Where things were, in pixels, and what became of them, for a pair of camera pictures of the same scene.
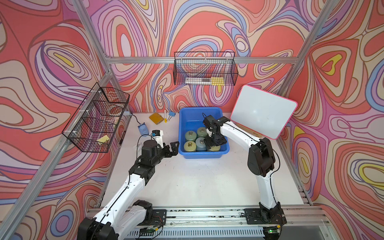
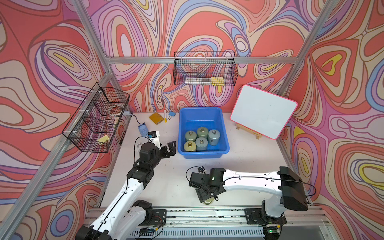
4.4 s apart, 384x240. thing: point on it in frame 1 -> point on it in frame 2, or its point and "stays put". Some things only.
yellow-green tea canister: (190, 146) stays put
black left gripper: (174, 150) stays put
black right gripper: (209, 143) -> (202, 196)
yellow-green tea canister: (215, 148) -> (209, 201)
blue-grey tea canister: (200, 146) stays put
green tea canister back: (202, 131) stays put
